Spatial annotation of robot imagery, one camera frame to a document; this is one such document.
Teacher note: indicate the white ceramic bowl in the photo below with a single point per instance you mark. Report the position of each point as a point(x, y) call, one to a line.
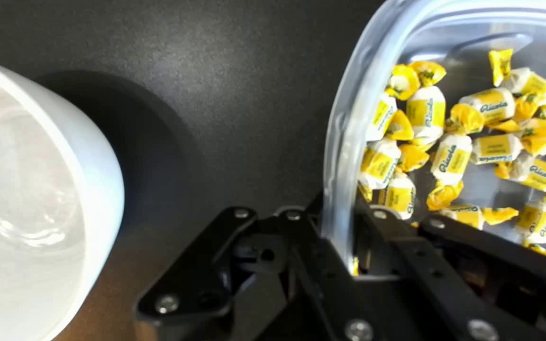
point(39, 209)

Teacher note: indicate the clear plastic lunchbox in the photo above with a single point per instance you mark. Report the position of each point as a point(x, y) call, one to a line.
point(350, 106)

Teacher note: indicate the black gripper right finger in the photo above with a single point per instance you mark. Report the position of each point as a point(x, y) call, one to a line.
point(475, 290)

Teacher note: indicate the yellow white wrapped candy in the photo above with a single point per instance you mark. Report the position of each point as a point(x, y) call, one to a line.
point(382, 118)
point(484, 106)
point(528, 84)
point(380, 163)
point(429, 70)
point(539, 220)
point(426, 114)
point(501, 63)
point(405, 82)
point(473, 216)
point(539, 137)
point(445, 195)
point(399, 193)
point(452, 157)
point(536, 173)
point(496, 148)

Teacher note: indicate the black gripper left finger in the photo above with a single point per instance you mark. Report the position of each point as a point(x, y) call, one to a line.
point(223, 277)

